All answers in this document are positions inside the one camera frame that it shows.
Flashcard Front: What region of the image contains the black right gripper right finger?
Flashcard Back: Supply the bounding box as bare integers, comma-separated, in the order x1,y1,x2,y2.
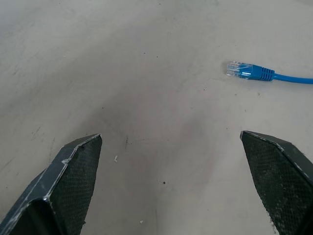
240,130,313,235

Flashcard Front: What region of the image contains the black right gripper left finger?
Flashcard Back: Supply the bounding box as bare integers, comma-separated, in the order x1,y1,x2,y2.
0,133,103,235

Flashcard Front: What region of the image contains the blue Ethernet cable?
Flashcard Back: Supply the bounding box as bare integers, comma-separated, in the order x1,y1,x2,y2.
226,61,313,85

